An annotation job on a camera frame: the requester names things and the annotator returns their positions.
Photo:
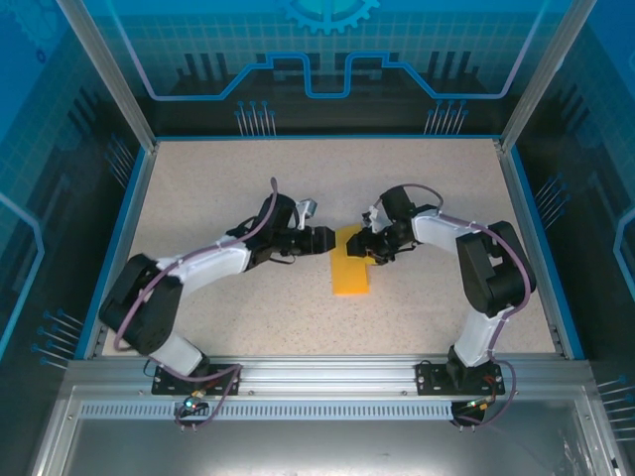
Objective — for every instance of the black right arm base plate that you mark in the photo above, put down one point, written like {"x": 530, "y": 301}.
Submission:
{"x": 431, "y": 379}

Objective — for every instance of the aluminium table side rail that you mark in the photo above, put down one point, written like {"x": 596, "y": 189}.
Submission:
{"x": 130, "y": 218}
{"x": 528, "y": 218}

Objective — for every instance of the orange paper sheet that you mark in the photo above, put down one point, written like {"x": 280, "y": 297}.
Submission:
{"x": 349, "y": 277}

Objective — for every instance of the grey sheet metal tray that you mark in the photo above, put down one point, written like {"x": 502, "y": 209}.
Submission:
{"x": 317, "y": 446}

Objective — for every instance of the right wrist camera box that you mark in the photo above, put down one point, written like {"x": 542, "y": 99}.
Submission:
{"x": 377, "y": 218}

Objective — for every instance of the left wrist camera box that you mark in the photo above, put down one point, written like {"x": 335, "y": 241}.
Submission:
{"x": 307, "y": 208}

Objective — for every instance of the aluminium mounting rail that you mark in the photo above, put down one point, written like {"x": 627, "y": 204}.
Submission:
{"x": 322, "y": 372}

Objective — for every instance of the aluminium frame post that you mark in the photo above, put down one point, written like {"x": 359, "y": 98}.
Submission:
{"x": 114, "y": 79}
{"x": 546, "y": 79}

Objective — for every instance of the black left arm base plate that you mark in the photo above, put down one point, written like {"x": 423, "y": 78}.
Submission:
{"x": 168, "y": 384}

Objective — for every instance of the right black and white robot arm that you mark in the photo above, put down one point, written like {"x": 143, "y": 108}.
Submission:
{"x": 491, "y": 277}

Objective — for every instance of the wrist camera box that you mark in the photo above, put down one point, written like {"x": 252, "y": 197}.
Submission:
{"x": 307, "y": 208}
{"x": 377, "y": 218}

